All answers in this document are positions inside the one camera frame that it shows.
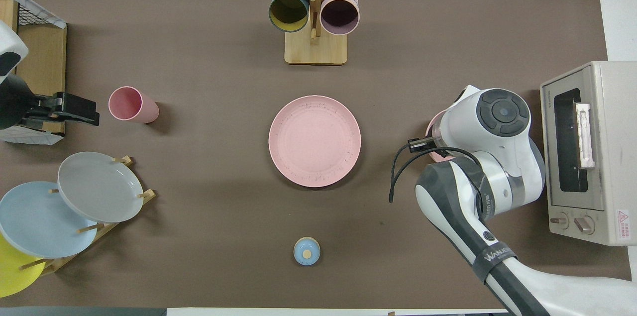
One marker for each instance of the wooden mug tree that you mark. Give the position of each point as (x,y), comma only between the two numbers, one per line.
(315,50)

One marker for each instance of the dark green mug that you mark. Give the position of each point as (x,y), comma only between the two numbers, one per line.
(288,10)

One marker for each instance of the wooden plate rack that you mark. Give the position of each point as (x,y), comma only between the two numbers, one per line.
(112,226)

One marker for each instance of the pink bowl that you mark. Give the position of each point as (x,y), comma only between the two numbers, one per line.
(434,129)

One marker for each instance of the light blue plate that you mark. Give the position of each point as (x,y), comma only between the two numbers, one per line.
(40,221)

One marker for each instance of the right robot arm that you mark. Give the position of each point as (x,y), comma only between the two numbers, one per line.
(490,157)

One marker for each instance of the beige toaster oven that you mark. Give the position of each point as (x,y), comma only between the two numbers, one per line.
(597,157)

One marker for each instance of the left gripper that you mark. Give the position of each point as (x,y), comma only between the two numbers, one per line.
(15,104)

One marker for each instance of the blue lid with wooden knob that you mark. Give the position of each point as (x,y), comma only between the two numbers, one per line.
(306,251)

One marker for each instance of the pink cup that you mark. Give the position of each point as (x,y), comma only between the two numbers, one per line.
(132,105)

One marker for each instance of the yellow plate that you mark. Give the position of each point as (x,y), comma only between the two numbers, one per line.
(12,273)

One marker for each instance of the pink plate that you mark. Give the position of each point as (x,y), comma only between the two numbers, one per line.
(314,141)

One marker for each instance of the grey plate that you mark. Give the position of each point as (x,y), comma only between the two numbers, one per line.
(99,186)

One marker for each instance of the pink mug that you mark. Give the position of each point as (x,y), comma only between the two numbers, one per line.
(340,15)

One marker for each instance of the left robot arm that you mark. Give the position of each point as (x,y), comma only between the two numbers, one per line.
(9,50)

